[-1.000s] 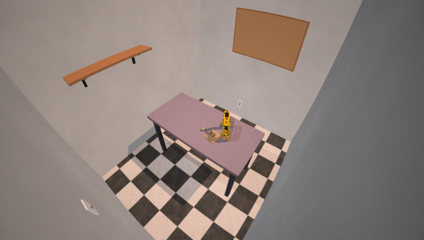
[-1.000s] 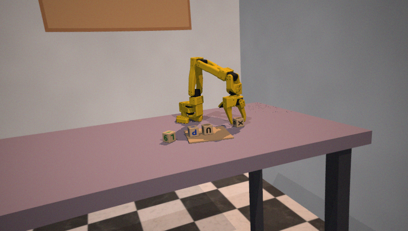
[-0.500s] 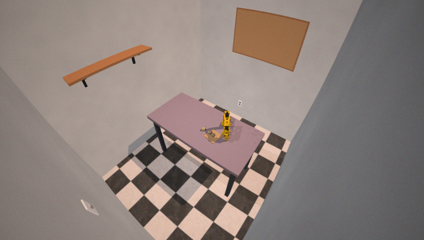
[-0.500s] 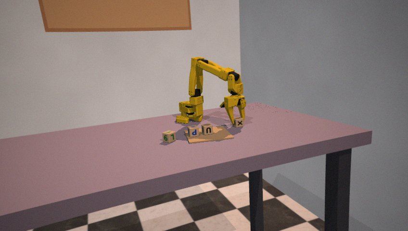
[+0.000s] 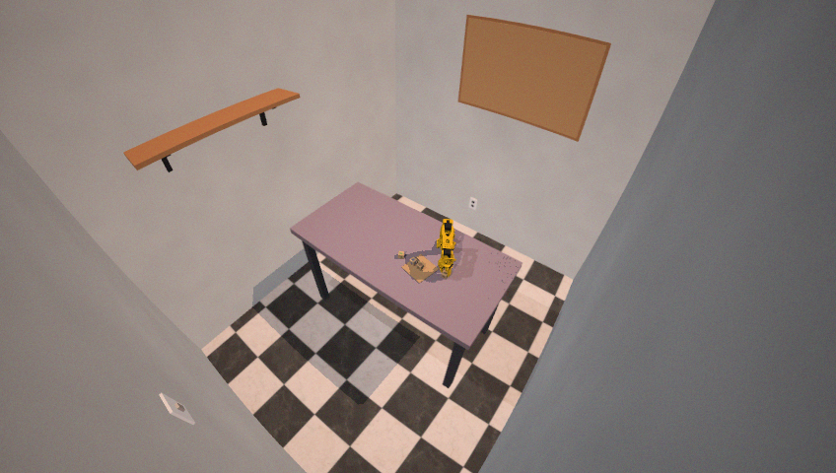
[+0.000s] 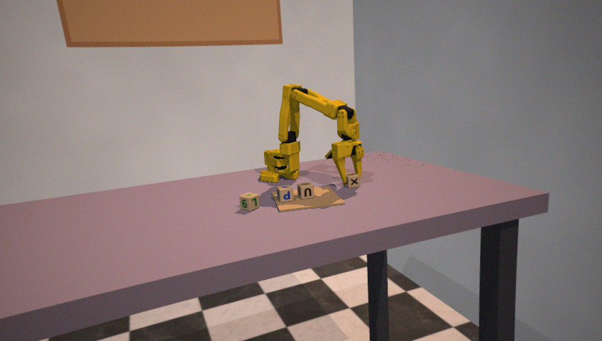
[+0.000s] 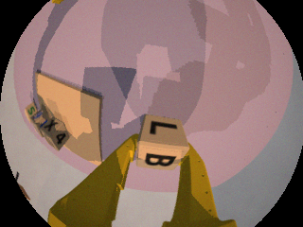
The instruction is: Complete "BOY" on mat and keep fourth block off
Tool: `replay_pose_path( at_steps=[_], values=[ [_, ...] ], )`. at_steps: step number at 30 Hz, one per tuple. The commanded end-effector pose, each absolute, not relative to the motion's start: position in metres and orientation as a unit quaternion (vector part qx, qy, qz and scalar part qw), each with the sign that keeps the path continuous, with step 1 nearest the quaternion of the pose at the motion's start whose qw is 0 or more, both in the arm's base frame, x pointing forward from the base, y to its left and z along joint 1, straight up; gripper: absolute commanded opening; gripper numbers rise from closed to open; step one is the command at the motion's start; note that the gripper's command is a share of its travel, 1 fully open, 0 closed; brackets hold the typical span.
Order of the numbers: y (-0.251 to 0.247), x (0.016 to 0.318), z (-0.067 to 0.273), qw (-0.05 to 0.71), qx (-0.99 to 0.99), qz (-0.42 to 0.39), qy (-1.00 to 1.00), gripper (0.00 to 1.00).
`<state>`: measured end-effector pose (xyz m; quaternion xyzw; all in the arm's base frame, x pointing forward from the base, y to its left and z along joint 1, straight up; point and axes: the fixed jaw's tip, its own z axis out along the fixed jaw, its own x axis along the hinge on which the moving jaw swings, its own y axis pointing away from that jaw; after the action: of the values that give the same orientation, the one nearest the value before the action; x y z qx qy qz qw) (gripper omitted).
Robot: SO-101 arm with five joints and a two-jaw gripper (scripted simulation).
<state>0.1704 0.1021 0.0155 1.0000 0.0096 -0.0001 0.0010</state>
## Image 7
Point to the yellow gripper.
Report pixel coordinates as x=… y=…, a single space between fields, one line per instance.
x=93 y=202

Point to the tan letter block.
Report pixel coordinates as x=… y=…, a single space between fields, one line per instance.
x=55 y=133
x=30 y=110
x=38 y=119
x=161 y=143

